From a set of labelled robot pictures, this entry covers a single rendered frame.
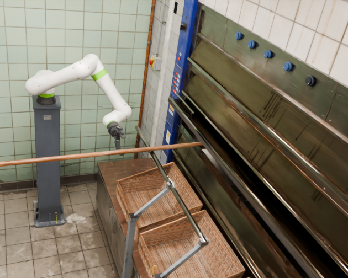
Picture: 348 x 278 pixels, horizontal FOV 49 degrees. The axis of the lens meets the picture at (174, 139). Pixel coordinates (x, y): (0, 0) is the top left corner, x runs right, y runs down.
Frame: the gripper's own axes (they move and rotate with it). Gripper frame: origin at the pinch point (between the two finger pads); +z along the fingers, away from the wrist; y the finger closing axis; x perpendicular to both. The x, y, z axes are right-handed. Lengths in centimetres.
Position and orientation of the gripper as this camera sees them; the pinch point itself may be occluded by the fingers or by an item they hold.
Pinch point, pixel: (122, 145)
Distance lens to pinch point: 263.3
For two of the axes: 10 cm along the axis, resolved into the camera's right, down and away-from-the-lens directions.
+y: -1.6, 8.5, 5.0
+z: 3.8, 5.2, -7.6
